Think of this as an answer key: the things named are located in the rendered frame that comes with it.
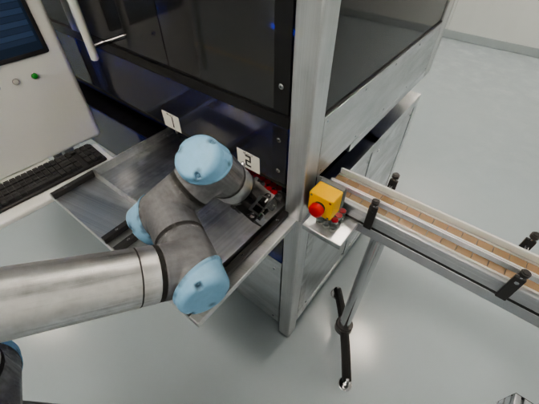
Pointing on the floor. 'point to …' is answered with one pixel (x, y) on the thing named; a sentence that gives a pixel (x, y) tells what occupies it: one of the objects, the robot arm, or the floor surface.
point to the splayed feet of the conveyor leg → (343, 342)
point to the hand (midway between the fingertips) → (259, 204)
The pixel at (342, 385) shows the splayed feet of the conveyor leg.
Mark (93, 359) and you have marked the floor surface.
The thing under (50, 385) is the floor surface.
